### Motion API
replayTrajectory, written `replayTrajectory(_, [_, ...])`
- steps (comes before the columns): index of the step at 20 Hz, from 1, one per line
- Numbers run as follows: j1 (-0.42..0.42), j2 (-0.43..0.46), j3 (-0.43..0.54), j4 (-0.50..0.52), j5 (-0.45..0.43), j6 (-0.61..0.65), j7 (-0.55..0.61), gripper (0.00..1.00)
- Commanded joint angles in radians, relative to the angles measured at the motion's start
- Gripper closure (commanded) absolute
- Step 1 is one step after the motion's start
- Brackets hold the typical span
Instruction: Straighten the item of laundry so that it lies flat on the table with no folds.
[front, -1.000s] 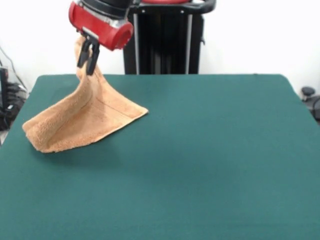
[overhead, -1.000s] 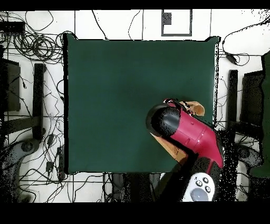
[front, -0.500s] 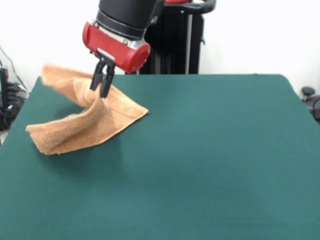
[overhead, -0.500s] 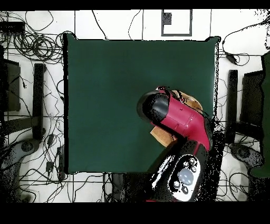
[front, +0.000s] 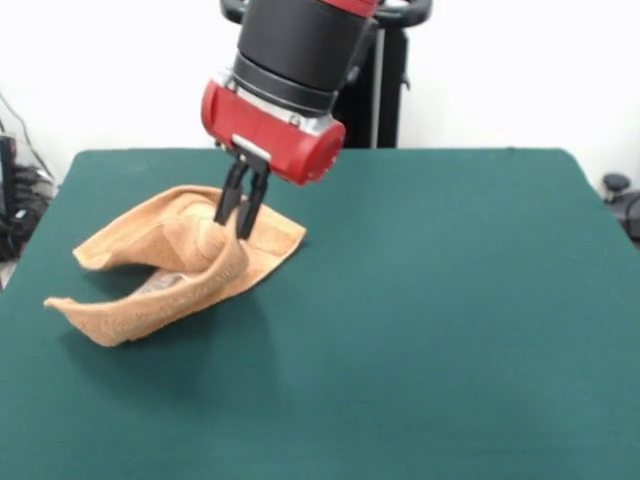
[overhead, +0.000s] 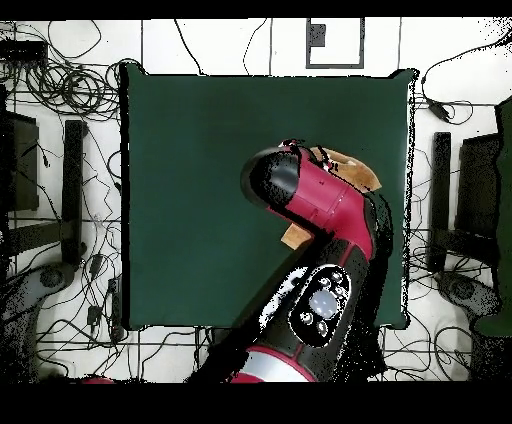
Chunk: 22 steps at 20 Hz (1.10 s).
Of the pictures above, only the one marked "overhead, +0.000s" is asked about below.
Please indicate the tan terry towel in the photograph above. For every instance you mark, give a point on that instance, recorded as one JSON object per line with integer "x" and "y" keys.
{"x": 356, "y": 170}

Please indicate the grey rectangular frame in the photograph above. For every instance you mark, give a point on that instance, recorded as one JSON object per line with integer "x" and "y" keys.
{"x": 335, "y": 65}

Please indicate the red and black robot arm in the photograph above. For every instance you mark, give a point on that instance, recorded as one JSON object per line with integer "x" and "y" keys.
{"x": 320, "y": 200}

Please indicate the small black adapter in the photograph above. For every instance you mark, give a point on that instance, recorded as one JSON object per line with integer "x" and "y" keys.
{"x": 94, "y": 315}

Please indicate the black power adapter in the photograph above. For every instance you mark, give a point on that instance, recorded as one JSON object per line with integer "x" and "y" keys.
{"x": 439, "y": 111}

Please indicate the dark green tablecloth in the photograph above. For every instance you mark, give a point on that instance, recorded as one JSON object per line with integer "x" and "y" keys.
{"x": 180, "y": 200}

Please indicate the grey stand base black knob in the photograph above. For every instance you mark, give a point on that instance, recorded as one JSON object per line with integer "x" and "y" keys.
{"x": 480, "y": 298}
{"x": 24, "y": 292}

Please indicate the black stand frame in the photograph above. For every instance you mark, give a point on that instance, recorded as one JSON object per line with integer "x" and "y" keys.
{"x": 442, "y": 180}
{"x": 72, "y": 192}

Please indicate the flat black box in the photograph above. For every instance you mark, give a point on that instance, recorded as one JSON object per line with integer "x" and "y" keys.
{"x": 24, "y": 51}

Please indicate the black cabinet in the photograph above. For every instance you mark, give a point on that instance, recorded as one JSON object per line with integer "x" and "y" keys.
{"x": 478, "y": 188}
{"x": 22, "y": 168}

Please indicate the black power strip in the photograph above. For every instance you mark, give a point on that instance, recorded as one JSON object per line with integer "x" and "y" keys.
{"x": 116, "y": 308}

